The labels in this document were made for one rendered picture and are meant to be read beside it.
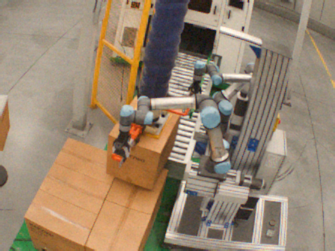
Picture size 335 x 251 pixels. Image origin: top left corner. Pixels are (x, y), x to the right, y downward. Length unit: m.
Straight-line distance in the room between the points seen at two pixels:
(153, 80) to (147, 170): 0.67
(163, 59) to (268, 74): 0.75
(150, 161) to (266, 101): 0.97
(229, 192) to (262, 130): 0.52
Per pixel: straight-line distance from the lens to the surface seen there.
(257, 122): 2.83
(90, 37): 4.03
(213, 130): 2.48
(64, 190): 3.23
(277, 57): 2.60
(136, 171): 3.08
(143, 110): 2.44
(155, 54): 2.72
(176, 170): 3.63
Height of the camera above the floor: 2.94
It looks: 36 degrees down
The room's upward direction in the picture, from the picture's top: 12 degrees clockwise
